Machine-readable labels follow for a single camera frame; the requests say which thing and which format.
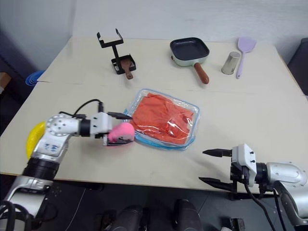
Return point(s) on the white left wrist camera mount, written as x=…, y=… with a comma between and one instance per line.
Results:
x=102, y=124

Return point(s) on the blue round plate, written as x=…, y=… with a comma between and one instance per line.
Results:
x=32, y=79

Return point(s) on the small black box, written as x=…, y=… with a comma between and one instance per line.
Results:
x=237, y=223

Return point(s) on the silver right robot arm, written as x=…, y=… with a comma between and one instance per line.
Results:
x=286, y=173

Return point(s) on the dark rounded shape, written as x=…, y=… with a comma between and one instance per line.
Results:
x=188, y=215
x=130, y=217

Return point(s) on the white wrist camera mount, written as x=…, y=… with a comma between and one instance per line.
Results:
x=102, y=124
x=245, y=158

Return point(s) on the orange cloth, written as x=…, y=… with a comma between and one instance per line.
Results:
x=154, y=115

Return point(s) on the silver metal cup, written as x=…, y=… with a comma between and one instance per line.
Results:
x=231, y=63

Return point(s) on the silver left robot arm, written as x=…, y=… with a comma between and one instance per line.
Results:
x=55, y=146

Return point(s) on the brown wooden scoop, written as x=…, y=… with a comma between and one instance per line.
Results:
x=128, y=73

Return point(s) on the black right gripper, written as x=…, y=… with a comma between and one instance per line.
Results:
x=238, y=174

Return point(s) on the clear plastic zip pouch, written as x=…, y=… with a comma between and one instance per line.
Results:
x=144, y=94

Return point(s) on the black metal stand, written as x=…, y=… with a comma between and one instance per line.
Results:
x=115, y=50

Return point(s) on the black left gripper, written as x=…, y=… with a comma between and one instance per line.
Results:
x=105, y=140

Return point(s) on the pink soft object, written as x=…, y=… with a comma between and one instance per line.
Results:
x=121, y=131

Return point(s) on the purple spatula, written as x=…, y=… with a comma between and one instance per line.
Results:
x=246, y=44

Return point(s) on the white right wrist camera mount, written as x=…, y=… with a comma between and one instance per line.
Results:
x=245, y=158

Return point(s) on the yellow round object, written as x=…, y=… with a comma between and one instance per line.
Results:
x=33, y=139

